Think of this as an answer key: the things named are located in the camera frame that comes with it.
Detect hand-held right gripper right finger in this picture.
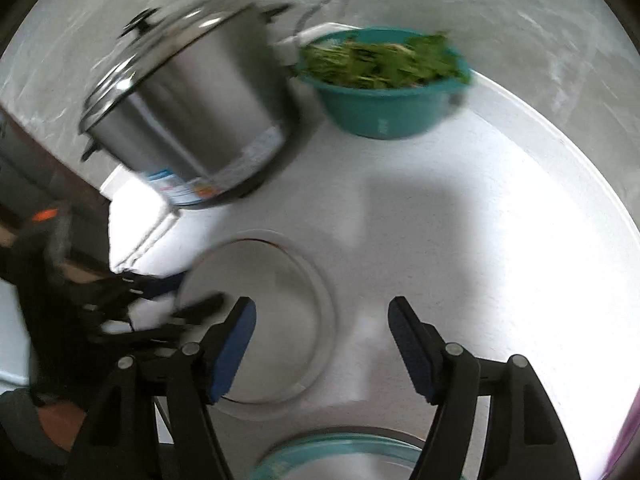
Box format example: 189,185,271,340
387,296,581,480

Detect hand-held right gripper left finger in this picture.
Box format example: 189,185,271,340
67,296,258,480

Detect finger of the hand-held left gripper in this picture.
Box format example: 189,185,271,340
116,270,190,307
99,293,227,345

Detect large turquoise floral plate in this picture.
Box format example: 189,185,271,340
249,426,427,480

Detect person's left forearm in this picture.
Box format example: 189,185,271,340
0,389,92,467

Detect white round plate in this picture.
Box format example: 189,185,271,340
176,229,337,417

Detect stainless steel cooking pot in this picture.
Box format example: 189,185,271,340
77,0,297,211

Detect purple plastic basket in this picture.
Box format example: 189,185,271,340
606,399,640,480

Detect teal plastic basin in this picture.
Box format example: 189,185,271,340
294,27,473,140

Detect glass pot lid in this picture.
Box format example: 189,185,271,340
79,0,263,133

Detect leafy green vegetables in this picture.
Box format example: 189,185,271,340
301,31,472,89

